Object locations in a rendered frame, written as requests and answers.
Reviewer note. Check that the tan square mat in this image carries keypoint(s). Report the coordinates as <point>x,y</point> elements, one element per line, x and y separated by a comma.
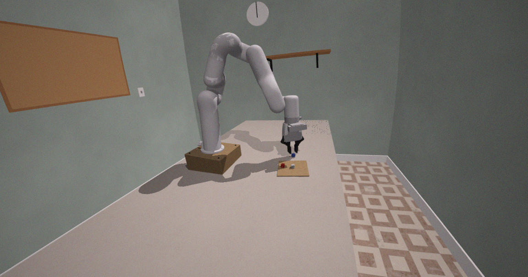
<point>300,170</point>

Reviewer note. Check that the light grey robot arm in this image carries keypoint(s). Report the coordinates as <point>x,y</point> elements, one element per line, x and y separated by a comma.
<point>215,80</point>

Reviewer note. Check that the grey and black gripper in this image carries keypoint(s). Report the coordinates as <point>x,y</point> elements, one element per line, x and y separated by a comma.
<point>287,137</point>

